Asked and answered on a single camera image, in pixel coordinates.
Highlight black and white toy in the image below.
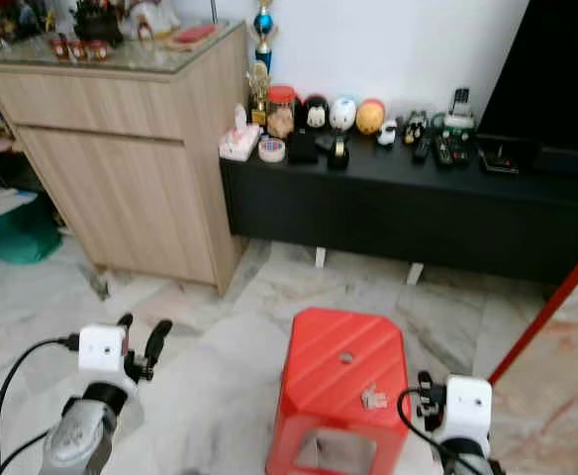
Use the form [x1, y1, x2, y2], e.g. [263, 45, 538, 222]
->
[404, 110, 429, 144]

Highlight small gold trophy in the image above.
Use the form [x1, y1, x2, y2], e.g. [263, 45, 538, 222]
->
[247, 61, 272, 127]

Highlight clear jar with red lid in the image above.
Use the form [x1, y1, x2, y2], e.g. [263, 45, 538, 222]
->
[266, 85, 298, 140]

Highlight dark teapot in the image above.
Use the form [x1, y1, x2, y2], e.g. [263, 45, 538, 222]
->
[73, 0, 125, 46]

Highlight pink white tissue box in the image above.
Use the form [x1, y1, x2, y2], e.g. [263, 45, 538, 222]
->
[219, 104, 262, 162]

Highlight black flat tray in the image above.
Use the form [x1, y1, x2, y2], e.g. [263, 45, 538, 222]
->
[477, 136, 523, 176]

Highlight black round plush toy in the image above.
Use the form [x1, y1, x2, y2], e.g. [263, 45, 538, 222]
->
[301, 95, 332, 132]

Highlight white round plush toy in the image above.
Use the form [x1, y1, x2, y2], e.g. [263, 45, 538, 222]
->
[330, 96, 358, 133]

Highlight flat red book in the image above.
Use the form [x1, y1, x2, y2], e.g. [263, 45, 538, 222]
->
[168, 24, 219, 48]

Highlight small white panda toy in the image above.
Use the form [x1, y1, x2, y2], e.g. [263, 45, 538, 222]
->
[376, 119, 399, 147]

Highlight orange round plush toy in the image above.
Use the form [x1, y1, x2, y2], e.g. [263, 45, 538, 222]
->
[356, 98, 387, 136]

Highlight light wooden cabinet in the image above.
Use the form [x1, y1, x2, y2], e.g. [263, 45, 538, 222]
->
[0, 20, 248, 295]

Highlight black television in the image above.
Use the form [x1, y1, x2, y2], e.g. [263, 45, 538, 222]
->
[477, 0, 578, 149]

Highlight black tape dispenser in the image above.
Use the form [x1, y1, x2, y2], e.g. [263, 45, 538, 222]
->
[327, 136, 350, 170]

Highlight black low TV console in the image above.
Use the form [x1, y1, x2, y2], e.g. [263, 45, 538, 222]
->
[219, 131, 578, 290]

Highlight white tape roll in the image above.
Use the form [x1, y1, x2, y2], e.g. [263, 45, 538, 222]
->
[257, 138, 287, 163]

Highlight marble table with red rim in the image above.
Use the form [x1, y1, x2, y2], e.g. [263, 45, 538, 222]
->
[487, 228, 578, 475]

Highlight white papers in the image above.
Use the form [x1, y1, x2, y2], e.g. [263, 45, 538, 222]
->
[0, 183, 38, 221]

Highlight green bag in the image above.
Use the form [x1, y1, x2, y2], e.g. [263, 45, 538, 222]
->
[0, 183, 62, 265]

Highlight black wallet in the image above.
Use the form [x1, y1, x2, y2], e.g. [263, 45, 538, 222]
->
[286, 131, 320, 164]

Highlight white figurine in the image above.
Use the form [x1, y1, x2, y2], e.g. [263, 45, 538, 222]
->
[128, 0, 181, 41]

